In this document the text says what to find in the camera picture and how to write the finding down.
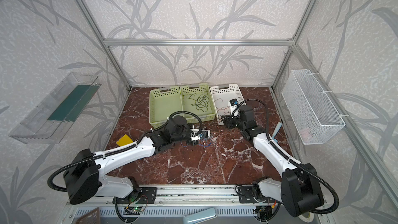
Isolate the light green basket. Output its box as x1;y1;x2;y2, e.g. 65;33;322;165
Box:
180;83;216;122
149;86;183;129

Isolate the white perforated basket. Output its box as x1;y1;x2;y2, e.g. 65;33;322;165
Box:
210;84;244;125

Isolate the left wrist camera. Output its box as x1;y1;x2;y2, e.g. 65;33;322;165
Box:
191;129;211;141

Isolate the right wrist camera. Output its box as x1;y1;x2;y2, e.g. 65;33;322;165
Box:
229;99;239;113

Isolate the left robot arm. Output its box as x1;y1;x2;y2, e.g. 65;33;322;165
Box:
47;111;210;205

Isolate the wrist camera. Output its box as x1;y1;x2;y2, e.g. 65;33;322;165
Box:
229;99;239;113
191;129;211;141

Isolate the middle light green basket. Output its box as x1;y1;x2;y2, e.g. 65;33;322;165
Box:
180;83;216;122

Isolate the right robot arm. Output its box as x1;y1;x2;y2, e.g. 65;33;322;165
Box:
222;105;340;217

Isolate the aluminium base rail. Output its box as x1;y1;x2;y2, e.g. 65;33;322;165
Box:
63;184;330;217

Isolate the clear plastic wall shelf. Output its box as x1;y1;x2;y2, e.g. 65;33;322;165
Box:
9;72;101;144

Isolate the yellow scoop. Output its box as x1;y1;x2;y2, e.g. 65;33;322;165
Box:
116;135;134;147

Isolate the light blue scoop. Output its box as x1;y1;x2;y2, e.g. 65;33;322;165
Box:
272;122;282;143

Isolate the black cable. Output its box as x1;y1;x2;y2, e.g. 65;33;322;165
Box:
190;92;212;113

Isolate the aluminium frame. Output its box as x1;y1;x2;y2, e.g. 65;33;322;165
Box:
74;0;398;207

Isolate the white wire mesh basket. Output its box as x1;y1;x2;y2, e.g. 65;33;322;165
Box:
282;69;346;145

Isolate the left light green basket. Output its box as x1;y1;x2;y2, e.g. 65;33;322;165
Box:
149;86;183;129

